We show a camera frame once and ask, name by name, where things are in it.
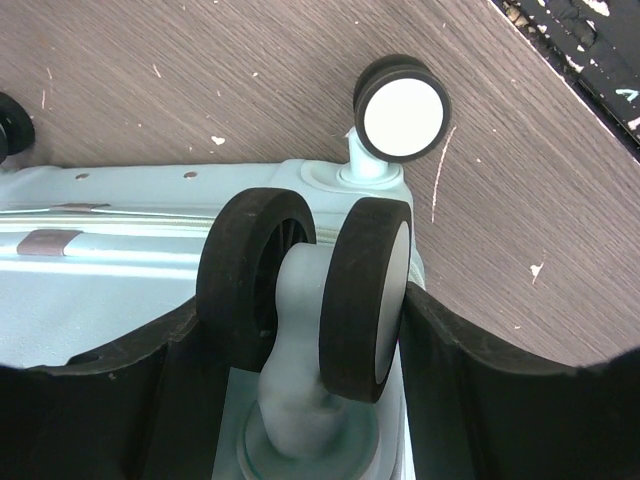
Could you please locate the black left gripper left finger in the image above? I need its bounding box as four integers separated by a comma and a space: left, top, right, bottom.
1, 300, 229, 479

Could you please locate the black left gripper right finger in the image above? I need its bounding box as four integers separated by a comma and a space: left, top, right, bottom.
400, 284, 639, 479

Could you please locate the mint green suitcase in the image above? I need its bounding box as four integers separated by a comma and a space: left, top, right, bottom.
1, 54, 451, 479

